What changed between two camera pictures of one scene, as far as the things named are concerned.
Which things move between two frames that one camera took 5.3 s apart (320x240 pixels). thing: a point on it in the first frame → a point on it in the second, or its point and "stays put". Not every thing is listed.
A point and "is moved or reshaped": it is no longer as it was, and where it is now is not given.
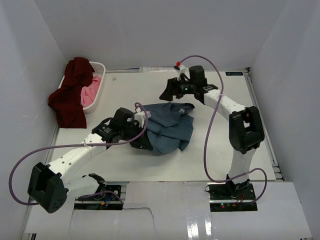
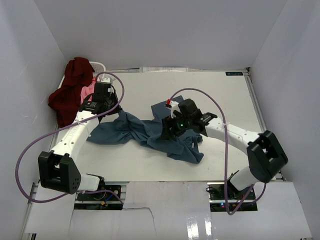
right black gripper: [172, 87] → [167, 123]
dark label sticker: [234, 73] stays put
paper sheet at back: [157, 69] stays put
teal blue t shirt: [170, 126] is moved or reshaped
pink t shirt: [88, 93] stays put
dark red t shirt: [66, 100] stays put
